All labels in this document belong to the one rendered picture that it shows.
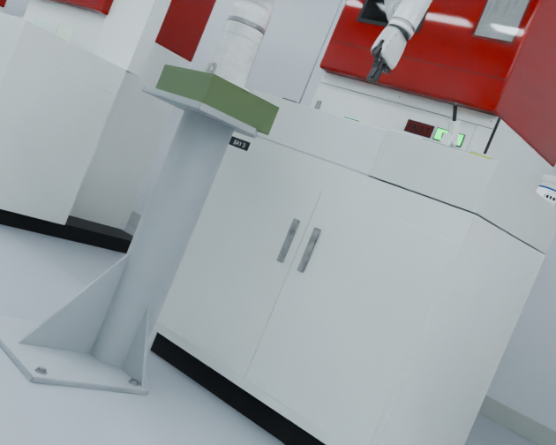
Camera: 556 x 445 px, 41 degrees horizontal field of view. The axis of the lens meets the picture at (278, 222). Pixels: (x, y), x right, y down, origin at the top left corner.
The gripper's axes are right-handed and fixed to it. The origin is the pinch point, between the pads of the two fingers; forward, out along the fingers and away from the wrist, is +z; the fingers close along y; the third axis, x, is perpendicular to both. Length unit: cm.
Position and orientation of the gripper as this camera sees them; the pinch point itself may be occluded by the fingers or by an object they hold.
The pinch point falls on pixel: (373, 75)
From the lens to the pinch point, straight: 230.9
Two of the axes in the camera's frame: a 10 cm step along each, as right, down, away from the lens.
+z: -4.9, 8.6, -1.3
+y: -4.9, -3.9, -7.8
